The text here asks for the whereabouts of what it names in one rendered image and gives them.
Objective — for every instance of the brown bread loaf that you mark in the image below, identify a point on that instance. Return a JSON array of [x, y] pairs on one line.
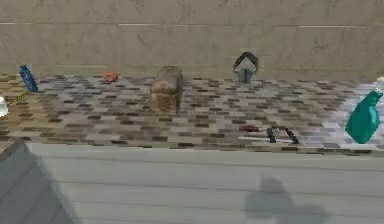
[[165, 87]]

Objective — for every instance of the pale grey kitchen counter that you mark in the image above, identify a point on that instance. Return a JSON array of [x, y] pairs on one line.
[[206, 181]]

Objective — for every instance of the red tomato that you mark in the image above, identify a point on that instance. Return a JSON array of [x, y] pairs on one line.
[[110, 76]]

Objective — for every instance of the blue bottle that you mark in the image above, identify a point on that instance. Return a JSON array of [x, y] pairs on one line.
[[28, 78]]

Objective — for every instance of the teal spray bottle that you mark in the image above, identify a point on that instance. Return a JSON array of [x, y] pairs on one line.
[[364, 119]]

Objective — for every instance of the white round object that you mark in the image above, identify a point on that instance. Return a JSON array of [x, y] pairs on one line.
[[2, 106]]

